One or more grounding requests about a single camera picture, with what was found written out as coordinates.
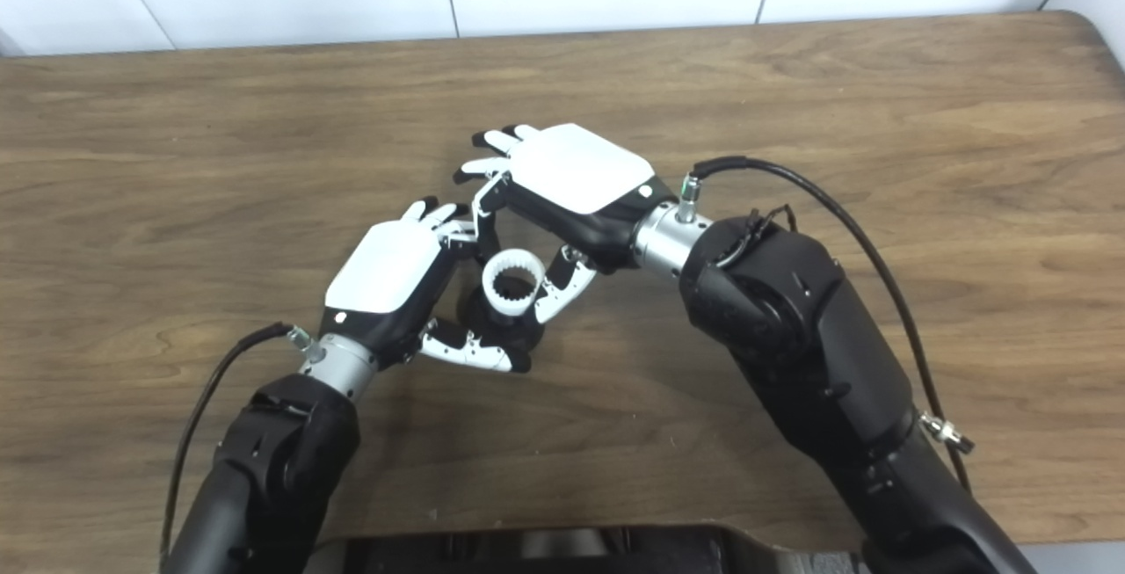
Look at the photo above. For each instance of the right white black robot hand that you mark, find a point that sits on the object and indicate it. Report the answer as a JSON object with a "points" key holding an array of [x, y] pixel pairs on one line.
{"points": [[576, 170]]}

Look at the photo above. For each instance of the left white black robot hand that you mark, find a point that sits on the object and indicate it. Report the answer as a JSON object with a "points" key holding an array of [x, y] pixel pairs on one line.
{"points": [[387, 271]]}

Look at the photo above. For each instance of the round black plastic part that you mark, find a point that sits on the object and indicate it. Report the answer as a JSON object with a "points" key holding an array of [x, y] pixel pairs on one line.
{"points": [[510, 332]]}

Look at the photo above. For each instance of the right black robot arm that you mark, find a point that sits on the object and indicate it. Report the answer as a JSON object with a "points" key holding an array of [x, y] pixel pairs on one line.
{"points": [[809, 337]]}

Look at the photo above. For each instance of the black robot torso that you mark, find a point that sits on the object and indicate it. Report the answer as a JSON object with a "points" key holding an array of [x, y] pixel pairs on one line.
{"points": [[571, 552]]}

